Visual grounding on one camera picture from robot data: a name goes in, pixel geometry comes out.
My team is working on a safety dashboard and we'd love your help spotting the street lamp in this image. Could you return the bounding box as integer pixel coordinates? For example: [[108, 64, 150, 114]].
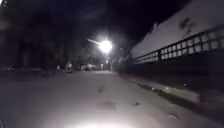
[[87, 37, 114, 55]]

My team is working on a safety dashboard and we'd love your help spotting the grey road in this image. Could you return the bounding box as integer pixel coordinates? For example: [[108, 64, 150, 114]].
[[0, 70, 224, 128]]

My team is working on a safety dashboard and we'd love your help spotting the pale kerb strip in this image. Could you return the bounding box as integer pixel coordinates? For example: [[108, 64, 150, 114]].
[[118, 73, 224, 116]]

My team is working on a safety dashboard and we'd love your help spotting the pale wall with grille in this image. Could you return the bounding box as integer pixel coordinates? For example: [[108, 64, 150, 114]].
[[128, 0, 224, 79]]

